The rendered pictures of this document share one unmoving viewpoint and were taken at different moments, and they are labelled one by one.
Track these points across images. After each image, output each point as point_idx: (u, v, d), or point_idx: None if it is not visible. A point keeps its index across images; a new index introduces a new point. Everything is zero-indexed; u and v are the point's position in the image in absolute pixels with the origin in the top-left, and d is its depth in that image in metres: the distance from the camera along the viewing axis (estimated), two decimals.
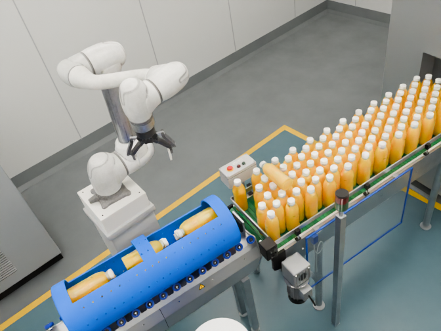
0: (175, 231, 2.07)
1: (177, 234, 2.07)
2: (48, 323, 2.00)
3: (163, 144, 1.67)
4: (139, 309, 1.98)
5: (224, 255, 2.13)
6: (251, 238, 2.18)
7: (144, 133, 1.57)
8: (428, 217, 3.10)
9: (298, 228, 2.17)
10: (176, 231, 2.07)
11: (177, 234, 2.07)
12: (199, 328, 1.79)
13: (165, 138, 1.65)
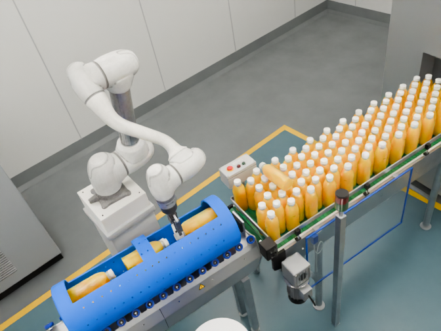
0: None
1: None
2: (48, 323, 2.00)
3: None
4: (139, 309, 1.98)
5: (224, 255, 2.13)
6: (251, 238, 2.18)
7: None
8: (428, 217, 3.10)
9: (298, 228, 2.17)
10: None
11: (177, 234, 2.07)
12: (199, 328, 1.79)
13: None
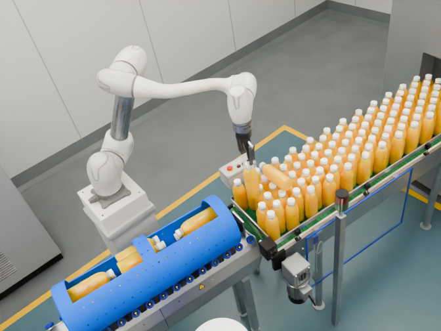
0: (176, 230, 2.08)
1: (178, 232, 2.07)
2: (48, 323, 2.00)
3: None
4: (139, 309, 1.98)
5: (224, 255, 2.13)
6: (251, 238, 2.18)
7: None
8: (428, 217, 3.10)
9: (298, 228, 2.17)
10: (176, 230, 2.08)
11: (178, 233, 2.07)
12: (199, 328, 1.79)
13: None
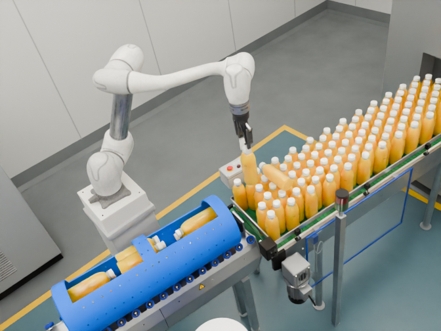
0: (176, 230, 2.08)
1: (178, 232, 2.07)
2: (48, 323, 2.00)
3: None
4: (139, 309, 1.98)
5: (224, 255, 2.13)
6: (251, 238, 2.18)
7: None
8: (428, 217, 3.10)
9: (298, 228, 2.17)
10: (176, 230, 2.08)
11: (178, 233, 2.07)
12: (199, 328, 1.79)
13: None
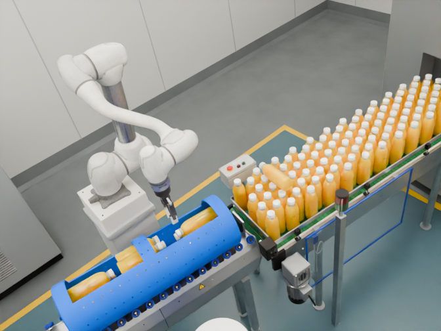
0: (176, 230, 2.08)
1: (178, 232, 2.07)
2: (48, 323, 2.00)
3: None
4: (139, 309, 1.98)
5: (224, 255, 2.13)
6: (251, 238, 2.18)
7: None
8: (428, 217, 3.10)
9: (298, 228, 2.17)
10: (176, 230, 2.08)
11: (178, 233, 2.07)
12: (199, 328, 1.79)
13: None
